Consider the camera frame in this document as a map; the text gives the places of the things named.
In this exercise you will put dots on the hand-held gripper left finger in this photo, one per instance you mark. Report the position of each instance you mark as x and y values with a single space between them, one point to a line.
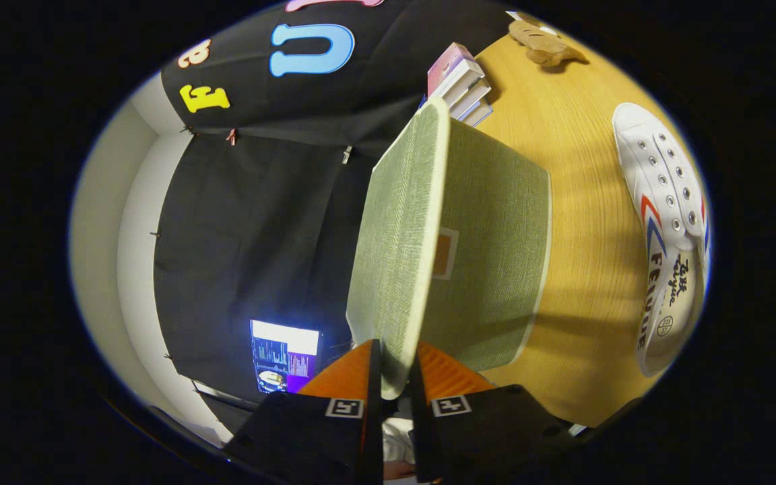
371 417

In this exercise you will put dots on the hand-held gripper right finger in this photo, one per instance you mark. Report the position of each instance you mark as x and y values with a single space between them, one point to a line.
422 417

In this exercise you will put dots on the green fabric storage box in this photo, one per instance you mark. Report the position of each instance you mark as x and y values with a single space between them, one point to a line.
496 236

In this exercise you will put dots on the white canvas shoe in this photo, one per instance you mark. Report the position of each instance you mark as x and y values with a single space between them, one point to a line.
664 202

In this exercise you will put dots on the computer monitor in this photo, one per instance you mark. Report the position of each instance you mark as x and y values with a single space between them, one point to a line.
287 357

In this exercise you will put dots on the light blue book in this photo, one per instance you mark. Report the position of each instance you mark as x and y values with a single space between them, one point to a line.
481 114

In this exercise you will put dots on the red clip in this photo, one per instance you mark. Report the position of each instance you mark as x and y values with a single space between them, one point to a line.
231 137

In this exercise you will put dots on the grey book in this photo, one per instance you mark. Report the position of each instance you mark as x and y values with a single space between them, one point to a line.
472 96

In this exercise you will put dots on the white book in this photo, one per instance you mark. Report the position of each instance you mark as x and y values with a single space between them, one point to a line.
463 77

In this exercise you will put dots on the pink cover book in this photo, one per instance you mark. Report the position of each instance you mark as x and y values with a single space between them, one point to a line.
445 64

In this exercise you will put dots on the brown plush toy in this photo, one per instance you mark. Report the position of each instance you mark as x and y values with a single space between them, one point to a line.
543 44

